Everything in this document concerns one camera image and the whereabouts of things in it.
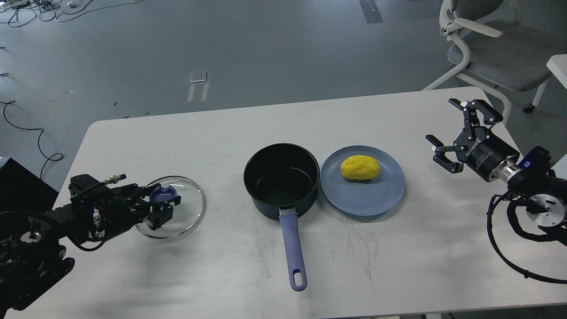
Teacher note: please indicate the white grey office chair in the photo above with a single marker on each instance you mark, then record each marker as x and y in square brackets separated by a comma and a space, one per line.
[496, 54]

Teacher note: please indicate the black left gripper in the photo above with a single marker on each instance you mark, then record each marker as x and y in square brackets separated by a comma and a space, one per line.
[108, 212]

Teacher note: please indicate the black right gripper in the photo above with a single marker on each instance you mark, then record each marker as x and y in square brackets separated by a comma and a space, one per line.
[485, 151]

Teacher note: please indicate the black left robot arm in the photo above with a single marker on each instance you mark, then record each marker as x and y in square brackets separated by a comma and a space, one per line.
[32, 258]

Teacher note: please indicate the blue plate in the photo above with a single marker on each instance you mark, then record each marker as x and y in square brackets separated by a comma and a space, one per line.
[362, 198]

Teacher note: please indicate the glass pot lid blue knob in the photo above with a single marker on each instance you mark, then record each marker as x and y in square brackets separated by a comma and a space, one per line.
[185, 215]

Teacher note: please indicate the white table corner right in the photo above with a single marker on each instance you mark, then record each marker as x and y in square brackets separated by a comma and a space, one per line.
[557, 64]

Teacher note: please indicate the black box at left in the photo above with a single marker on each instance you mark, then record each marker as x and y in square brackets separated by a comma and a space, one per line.
[21, 190]

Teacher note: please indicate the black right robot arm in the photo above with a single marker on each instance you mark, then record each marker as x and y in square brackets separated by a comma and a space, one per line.
[536, 196]

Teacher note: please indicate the yellow potato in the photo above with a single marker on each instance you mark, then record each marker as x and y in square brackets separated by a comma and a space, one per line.
[360, 167]

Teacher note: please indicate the dark blue saucepan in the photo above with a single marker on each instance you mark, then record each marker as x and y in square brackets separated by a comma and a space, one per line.
[282, 180]

